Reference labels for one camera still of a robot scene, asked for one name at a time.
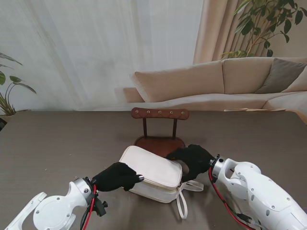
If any tall dark green leafy plant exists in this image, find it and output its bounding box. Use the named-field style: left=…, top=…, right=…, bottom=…
left=220, top=0, right=307, bottom=60

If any grey sofa cushion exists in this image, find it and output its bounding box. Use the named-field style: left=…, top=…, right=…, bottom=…
left=255, top=57, right=307, bottom=94

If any white sheer curtain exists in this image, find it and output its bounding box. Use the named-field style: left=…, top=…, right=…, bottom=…
left=0, top=0, right=204, bottom=112

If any broad-leaf green houseplant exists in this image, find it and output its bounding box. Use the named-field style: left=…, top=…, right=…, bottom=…
left=0, top=52, right=37, bottom=115

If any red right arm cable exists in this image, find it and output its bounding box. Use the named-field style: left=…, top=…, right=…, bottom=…
left=208, top=167, right=255, bottom=227

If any brown wooden jewelry stand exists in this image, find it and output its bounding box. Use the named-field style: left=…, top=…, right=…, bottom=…
left=131, top=107, right=190, bottom=159

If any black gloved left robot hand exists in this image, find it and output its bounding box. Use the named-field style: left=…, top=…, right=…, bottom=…
left=91, top=162, right=144, bottom=192

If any beige sofa cushion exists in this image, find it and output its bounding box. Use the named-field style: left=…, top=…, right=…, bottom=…
left=282, top=71, right=307, bottom=93

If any beige plant pot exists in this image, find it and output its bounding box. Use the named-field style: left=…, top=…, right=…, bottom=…
left=0, top=114, right=16, bottom=123

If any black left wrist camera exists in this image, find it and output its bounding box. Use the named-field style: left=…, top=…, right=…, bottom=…
left=94, top=198, right=108, bottom=218

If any red left arm cable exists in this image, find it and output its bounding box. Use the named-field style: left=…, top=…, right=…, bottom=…
left=81, top=184, right=98, bottom=230

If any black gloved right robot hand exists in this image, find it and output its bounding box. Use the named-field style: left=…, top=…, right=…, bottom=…
left=166, top=144, right=215, bottom=183

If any beige drape curtain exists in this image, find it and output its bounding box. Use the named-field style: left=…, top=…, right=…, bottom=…
left=193, top=0, right=307, bottom=65

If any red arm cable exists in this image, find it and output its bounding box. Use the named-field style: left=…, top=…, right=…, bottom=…
left=208, top=167, right=255, bottom=227
left=81, top=184, right=98, bottom=230

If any white leather handbag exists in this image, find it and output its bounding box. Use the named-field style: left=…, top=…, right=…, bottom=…
left=119, top=145, right=204, bottom=219

